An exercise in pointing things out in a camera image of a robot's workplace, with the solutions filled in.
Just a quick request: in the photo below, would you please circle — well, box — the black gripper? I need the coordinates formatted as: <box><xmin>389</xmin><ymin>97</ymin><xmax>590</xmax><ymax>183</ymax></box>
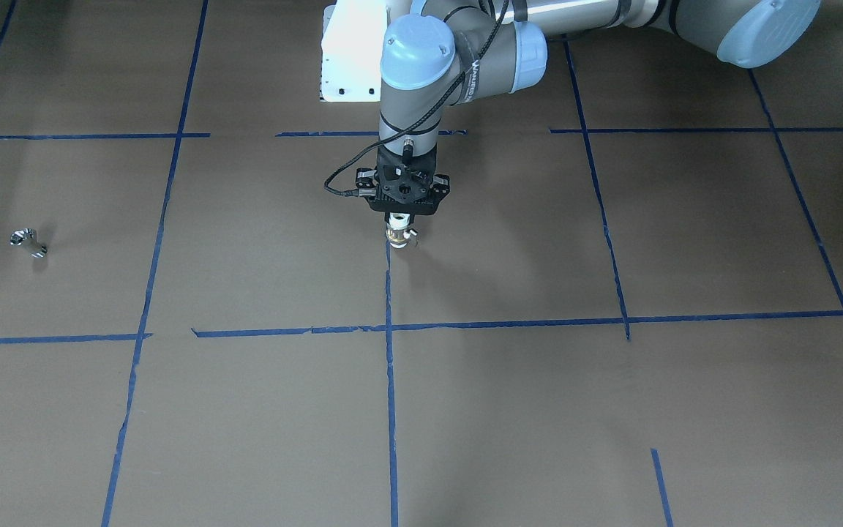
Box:
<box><xmin>355</xmin><ymin>150</ymin><xmax>451</xmax><ymax>214</ymax></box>

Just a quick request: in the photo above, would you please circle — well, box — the white PPR pipe brass fitting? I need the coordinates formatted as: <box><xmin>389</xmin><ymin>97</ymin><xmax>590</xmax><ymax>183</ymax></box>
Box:
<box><xmin>385</xmin><ymin>212</ymin><xmax>419</xmax><ymax>249</ymax></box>

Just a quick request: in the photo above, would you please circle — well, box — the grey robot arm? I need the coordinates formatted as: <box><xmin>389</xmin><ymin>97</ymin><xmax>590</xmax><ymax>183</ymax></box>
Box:
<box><xmin>340</xmin><ymin>1</ymin><xmax>820</xmax><ymax>216</ymax></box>

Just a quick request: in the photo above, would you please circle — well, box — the chrome tee valve fitting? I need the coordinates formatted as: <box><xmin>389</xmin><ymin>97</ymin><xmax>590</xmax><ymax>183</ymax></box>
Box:
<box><xmin>10</xmin><ymin>228</ymin><xmax>49</xmax><ymax>259</ymax></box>

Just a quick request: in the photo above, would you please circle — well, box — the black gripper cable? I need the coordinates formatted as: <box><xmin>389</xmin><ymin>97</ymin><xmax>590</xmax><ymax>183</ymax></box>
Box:
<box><xmin>323</xmin><ymin>0</ymin><xmax>512</xmax><ymax>199</ymax></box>

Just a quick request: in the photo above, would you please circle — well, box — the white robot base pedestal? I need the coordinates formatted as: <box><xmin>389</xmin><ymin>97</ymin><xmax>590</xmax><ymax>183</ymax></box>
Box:
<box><xmin>321</xmin><ymin>1</ymin><xmax>389</xmax><ymax>103</ymax></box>

